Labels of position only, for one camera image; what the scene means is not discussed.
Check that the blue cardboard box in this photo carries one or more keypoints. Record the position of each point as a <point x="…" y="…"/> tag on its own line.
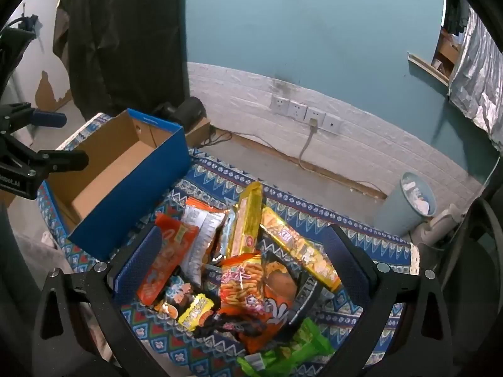
<point x="133" y="172"/>

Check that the black snack packet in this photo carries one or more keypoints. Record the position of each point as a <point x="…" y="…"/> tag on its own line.
<point x="232" y="325"/>

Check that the white plastic fixture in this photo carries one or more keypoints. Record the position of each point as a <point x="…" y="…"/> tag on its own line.
<point x="436" y="227"/>

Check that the red spicy sticks packet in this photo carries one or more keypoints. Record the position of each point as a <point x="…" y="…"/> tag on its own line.
<point x="239" y="282"/>

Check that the orange-red snack packet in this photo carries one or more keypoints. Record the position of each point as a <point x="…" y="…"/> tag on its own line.
<point x="169" y="255"/>

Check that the white wall socket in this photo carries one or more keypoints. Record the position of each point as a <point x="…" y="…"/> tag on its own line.
<point x="319" y="114"/>
<point x="298" y="110"/>
<point x="279" y="105"/>
<point x="332" y="123"/>

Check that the wooden window sill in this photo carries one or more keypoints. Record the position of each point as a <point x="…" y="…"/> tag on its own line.
<point x="426" y="68"/>

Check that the small dark blue snack packet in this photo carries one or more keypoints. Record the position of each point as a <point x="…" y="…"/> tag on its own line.
<point x="177" y="294"/>

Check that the long golden biscuit packet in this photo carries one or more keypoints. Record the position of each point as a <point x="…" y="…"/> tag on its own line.
<point x="298" y="249"/>

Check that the silver foil curtain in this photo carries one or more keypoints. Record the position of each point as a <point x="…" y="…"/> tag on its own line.
<point x="479" y="78"/>

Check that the patterned blue blanket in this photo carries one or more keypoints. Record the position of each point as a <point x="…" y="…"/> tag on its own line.
<point x="220" y="172"/>

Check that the small yellow snack packet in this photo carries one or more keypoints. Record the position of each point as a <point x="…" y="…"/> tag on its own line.
<point x="196" y="311"/>

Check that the pale blue waste bin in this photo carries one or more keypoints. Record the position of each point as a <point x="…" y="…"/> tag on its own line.
<point x="404" y="208"/>

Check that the orange black chips bag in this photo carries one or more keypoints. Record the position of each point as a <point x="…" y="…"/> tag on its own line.
<point x="281" y="282"/>

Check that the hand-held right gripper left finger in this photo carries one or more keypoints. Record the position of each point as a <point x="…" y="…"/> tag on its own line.
<point x="137" y="263"/>

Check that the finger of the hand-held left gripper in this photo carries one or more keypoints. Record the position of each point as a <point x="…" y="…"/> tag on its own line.
<point x="49" y="118"/>
<point x="65" y="161"/>

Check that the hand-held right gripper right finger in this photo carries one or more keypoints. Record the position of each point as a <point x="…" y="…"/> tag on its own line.
<point x="349" y="261"/>

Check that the black chair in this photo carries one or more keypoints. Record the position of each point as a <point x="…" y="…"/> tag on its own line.
<point x="471" y="282"/>

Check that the green snack packet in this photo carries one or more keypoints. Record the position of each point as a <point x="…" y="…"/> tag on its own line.
<point x="290" y="345"/>

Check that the silver brown snack packet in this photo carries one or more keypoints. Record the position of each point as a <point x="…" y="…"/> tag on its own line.
<point x="226" y="235"/>

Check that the long yellow biscuit packet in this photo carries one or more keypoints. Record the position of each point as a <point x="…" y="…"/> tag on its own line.
<point x="245" y="224"/>

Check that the silver orange snack bag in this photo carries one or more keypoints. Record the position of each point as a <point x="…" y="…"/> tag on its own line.
<point x="198" y="239"/>

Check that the hanging dark cloth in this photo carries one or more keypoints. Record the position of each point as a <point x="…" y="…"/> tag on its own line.
<point x="125" y="35"/>

